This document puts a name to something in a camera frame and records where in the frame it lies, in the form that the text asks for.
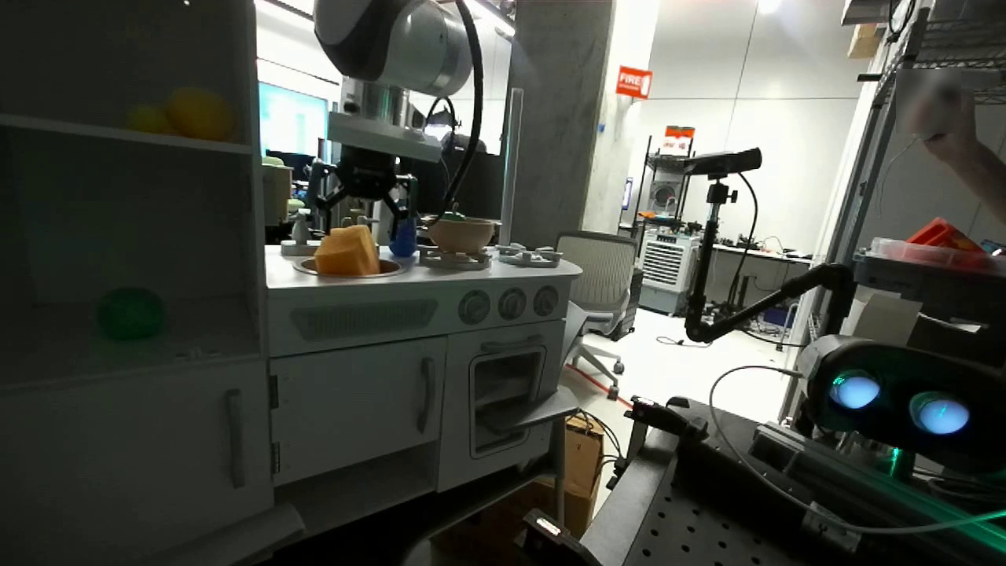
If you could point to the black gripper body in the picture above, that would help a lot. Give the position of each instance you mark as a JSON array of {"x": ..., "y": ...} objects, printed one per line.
[{"x": 368, "y": 174}]

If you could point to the yellow sponge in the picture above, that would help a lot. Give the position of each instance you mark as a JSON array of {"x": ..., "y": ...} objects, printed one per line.
[{"x": 347, "y": 253}]

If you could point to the green plush pear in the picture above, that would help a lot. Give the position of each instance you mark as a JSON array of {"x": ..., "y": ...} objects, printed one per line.
[{"x": 129, "y": 312}]

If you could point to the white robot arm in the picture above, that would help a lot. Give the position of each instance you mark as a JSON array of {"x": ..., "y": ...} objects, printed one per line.
[{"x": 389, "y": 49}]

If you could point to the white lower cabinet door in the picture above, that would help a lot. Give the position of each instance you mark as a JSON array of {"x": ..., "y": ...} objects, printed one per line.
[{"x": 350, "y": 407}]

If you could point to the person hand holding controller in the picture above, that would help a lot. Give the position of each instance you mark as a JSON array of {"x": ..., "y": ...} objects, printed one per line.
[{"x": 943, "y": 113}]

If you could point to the blue soap bottle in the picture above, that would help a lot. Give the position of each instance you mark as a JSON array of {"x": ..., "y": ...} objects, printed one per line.
[{"x": 403, "y": 241}]

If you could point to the beige toy bowl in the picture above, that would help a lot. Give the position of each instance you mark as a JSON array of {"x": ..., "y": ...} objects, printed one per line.
[{"x": 459, "y": 230}]

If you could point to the grey stove burner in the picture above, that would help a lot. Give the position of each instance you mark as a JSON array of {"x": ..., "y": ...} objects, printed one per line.
[
  {"x": 441, "y": 258},
  {"x": 521, "y": 255}
]

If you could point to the yellow toy lemon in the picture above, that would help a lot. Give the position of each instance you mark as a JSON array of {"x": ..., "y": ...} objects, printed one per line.
[{"x": 189, "y": 113}]

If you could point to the toy oven door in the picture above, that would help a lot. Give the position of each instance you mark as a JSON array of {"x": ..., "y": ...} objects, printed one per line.
[{"x": 511, "y": 392}]

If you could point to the grey office chair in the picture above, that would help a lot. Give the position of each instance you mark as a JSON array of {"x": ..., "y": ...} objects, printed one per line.
[{"x": 602, "y": 297}]

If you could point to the white toy kitchen set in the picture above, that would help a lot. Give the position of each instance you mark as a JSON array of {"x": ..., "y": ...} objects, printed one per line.
[{"x": 151, "y": 451}]

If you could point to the cardboard box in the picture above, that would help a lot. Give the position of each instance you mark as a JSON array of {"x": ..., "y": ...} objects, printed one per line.
[{"x": 583, "y": 449}]

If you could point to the black perforated table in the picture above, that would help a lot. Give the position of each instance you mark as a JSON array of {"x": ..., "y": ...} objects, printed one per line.
[{"x": 711, "y": 489}]

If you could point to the red plastic box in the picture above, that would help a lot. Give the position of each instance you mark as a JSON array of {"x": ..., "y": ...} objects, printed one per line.
[{"x": 943, "y": 237}]

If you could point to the black stereo camera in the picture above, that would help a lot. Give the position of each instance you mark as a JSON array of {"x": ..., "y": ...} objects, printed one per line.
[{"x": 940, "y": 407}]

